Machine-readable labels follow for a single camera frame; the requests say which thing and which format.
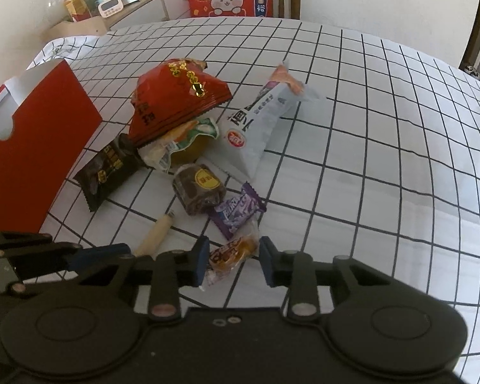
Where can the orange clear snack packet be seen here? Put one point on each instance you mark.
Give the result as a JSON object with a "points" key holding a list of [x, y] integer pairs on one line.
{"points": [[226, 258]]}

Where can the red white cardboard box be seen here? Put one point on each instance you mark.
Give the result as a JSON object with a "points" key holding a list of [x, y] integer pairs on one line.
{"points": [[46, 119]]}

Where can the clear glass jar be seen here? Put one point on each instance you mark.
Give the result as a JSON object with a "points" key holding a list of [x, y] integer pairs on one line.
{"points": [[56, 12]]}

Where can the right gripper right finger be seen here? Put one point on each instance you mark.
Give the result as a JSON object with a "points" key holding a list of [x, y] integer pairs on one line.
{"points": [[296, 271]]}

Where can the black grid white tablecloth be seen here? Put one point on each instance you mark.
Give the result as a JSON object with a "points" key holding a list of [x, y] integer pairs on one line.
{"points": [[384, 167]]}

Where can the brown cake snack packet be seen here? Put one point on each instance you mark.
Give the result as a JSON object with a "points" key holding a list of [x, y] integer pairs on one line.
{"points": [[198, 188]]}

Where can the purple candy packet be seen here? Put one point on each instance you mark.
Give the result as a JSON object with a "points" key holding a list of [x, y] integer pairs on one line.
{"points": [[230, 215]]}

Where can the green white snack packet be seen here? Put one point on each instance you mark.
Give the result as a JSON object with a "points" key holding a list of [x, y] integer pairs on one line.
{"points": [[181, 145]]}

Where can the wooden side cabinet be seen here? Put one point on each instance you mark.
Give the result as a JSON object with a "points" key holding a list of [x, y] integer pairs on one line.
{"points": [[138, 13]]}

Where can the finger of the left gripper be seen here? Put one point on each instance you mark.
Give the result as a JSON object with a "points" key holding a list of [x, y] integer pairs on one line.
{"points": [[88, 257]]}

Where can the orange drink bottle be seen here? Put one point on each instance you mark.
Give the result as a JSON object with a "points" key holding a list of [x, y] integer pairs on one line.
{"points": [[77, 10]]}

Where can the black snack packet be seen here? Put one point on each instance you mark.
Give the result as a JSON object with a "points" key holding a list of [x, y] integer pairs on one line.
{"points": [[110, 168]]}

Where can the pink digital timer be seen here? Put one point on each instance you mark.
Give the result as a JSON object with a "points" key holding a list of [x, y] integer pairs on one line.
{"points": [[108, 8]]}

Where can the red chips bag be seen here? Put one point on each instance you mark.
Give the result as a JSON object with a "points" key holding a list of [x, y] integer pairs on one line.
{"points": [[167, 96]]}

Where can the white grey chips bag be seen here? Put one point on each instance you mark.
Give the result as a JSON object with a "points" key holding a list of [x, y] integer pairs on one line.
{"points": [[245, 133]]}

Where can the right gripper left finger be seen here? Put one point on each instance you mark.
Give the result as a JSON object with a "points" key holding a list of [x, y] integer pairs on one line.
{"points": [[172, 271]]}

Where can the beige stick snack packet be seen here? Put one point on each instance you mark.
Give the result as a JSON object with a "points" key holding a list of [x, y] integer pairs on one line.
{"points": [[154, 238]]}

